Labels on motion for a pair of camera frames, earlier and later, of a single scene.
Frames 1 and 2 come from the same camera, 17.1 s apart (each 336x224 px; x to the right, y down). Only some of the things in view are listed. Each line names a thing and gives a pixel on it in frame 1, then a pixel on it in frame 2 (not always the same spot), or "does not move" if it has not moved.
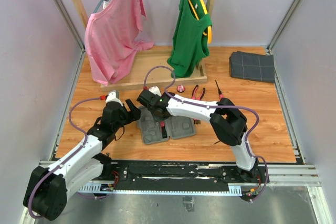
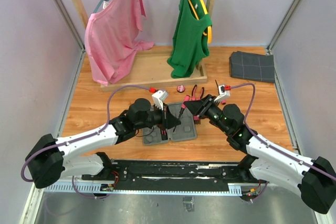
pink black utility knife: x=164 y=134 does not move
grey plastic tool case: x=177 y=127 does not move
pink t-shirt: x=110 y=34 does not move
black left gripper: x=134 y=114 → x=168 y=120
